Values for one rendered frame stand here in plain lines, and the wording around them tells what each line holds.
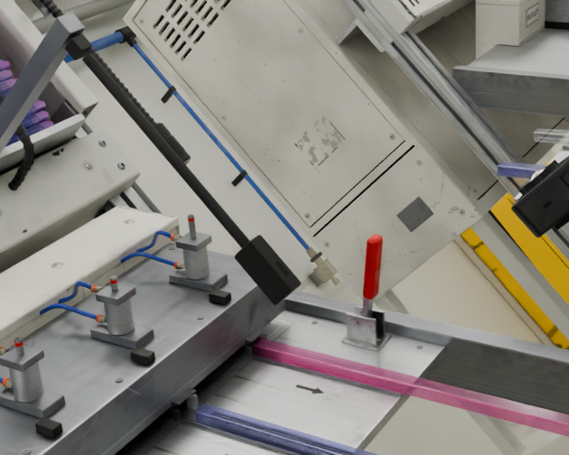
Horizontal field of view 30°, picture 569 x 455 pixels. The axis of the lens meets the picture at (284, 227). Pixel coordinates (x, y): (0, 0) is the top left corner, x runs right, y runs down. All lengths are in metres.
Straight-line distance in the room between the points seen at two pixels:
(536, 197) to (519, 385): 0.36
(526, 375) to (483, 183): 0.95
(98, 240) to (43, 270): 0.07
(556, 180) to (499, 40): 1.30
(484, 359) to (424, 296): 2.83
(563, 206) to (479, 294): 3.38
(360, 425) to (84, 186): 0.41
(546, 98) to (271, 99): 0.51
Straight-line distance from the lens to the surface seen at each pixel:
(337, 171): 1.92
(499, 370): 0.98
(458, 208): 1.84
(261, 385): 0.94
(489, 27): 1.93
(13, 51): 1.22
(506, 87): 1.73
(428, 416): 3.52
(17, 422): 0.84
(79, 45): 0.76
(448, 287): 3.91
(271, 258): 0.73
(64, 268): 1.01
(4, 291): 0.99
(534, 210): 0.65
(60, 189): 1.11
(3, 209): 1.07
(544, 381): 0.97
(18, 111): 0.82
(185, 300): 0.97
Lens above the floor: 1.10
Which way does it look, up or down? 3 degrees up
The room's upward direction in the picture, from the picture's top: 40 degrees counter-clockwise
